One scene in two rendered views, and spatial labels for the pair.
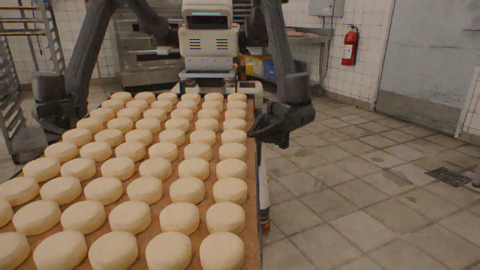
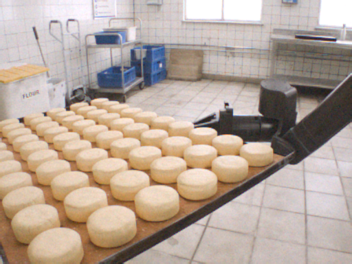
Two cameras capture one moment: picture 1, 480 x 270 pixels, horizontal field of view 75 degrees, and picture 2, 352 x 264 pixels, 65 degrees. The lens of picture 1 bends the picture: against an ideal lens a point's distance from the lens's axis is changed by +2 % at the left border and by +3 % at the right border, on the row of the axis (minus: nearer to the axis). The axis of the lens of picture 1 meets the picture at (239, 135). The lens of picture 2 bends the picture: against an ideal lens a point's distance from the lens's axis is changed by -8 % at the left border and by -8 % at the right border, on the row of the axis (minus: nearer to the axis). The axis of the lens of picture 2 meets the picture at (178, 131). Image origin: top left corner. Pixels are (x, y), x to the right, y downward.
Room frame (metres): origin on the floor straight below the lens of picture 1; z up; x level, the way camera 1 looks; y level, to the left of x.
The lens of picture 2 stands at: (1.01, -0.04, 1.21)
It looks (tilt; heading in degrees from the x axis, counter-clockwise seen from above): 23 degrees down; 137
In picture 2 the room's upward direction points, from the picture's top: straight up
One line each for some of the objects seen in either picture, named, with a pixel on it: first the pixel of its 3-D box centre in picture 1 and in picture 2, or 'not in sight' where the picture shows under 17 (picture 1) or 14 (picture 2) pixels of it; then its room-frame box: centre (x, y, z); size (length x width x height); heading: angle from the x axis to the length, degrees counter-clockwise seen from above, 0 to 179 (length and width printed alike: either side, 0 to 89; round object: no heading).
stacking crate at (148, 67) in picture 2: not in sight; (148, 64); (-3.20, 3.12, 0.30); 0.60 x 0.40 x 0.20; 117
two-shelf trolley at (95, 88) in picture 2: not in sight; (116, 57); (-2.83, 2.25, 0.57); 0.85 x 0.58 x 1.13; 124
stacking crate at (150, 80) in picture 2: not in sight; (148, 75); (-3.20, 3.12, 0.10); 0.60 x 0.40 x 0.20; 115
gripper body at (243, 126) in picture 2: (55, 120); (239, 128); (0.68, 0.43, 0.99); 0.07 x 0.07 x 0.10; 43
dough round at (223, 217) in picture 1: (225, 218); not in sight; (0.33, 0.02, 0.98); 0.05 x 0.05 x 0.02
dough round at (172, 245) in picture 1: (169, 252); (9, 125); (0.27, 0.08, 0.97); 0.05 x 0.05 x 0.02
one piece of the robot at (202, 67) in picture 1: (209, 80); not in sight; (1.42, 0.14, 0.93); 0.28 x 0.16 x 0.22; 88
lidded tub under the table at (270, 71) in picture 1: (281, 69); not in sight; (4.97, -0.67, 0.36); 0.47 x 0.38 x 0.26; 119
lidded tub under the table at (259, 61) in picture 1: (266, 64); not in sight; (5.37, -0.47, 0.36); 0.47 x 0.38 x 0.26; 117
